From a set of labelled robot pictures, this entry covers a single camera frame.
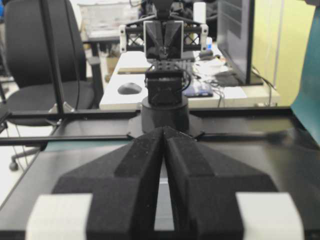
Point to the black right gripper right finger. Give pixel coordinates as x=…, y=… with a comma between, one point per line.
x=221, y=198

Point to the blue packet on desk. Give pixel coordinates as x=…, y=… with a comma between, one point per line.
x=198, y=90

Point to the black computer mouse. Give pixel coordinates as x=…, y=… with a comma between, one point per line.
x=129, y=88

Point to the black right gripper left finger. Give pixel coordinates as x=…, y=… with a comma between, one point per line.
x=113, y=197

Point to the black office chair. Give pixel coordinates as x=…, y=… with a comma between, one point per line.
x=28, y=59

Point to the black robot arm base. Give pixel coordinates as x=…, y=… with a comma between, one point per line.
x=165, y=104

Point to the white office desk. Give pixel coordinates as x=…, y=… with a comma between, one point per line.
x=203, y=71

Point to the teal backdrop panel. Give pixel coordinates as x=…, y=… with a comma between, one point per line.
x=306, y=106

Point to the black computer monitor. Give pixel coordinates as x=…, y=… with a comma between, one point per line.
x=235, y=32

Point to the black vertical frame post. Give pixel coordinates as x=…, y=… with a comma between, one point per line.
x=54, y=67

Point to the black metal frame rail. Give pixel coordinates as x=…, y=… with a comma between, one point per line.
x=98, y=125

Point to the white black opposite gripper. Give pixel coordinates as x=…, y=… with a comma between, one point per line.
x=163, y=39

